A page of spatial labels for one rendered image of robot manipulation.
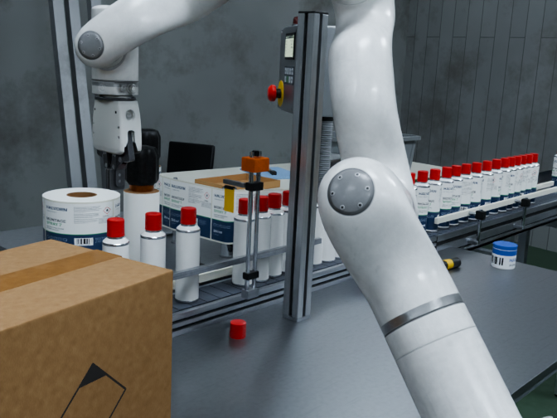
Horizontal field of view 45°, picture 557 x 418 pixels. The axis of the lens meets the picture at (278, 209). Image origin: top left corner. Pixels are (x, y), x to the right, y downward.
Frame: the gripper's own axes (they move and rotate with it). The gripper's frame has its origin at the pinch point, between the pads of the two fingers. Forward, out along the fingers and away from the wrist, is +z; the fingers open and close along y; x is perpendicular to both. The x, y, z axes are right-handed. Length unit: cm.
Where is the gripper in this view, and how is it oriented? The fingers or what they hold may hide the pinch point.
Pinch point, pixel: (115, 178)
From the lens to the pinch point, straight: 133.1
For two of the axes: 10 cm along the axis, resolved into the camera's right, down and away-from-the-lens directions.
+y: -7.3, -1.8, 6.6
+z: -0.5, 9.8, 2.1
